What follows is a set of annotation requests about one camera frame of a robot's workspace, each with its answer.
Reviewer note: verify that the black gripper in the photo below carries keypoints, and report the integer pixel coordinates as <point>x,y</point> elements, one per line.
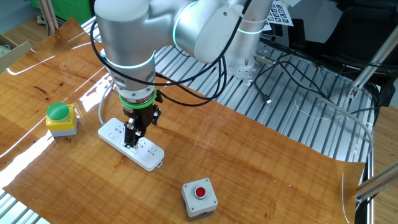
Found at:
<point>141,116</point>

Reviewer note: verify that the aluminium profile bar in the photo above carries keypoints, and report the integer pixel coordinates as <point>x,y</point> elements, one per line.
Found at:
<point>379,183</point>

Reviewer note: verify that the white power strip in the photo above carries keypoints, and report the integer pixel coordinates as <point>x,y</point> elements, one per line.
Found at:
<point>149,155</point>

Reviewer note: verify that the cardboard box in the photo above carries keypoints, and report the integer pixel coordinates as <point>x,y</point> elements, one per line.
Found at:
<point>12,53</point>

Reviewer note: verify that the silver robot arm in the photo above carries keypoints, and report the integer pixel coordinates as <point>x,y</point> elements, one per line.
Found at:
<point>130,31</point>

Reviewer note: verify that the green button yellow box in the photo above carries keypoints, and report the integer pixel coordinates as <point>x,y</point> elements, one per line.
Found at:
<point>59,116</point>

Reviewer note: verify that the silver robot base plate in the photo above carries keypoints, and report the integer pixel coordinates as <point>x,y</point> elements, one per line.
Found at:
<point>248,73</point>

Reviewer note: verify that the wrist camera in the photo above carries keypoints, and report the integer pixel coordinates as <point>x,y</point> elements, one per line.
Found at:
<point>157,113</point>

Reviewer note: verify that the slanted aluminium profile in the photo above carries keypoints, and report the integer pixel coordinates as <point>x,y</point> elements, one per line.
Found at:
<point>373,62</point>

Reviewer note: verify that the wood grain table mat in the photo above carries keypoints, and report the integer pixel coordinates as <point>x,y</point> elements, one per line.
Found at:
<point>233,149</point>

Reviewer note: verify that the wooden pole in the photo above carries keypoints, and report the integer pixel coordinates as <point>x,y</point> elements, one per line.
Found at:
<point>49,15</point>

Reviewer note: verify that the red button grey box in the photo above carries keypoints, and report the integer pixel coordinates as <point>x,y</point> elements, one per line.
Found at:
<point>199,202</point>

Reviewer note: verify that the printed marker sheet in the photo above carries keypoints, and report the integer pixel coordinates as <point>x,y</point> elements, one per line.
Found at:
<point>280,14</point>

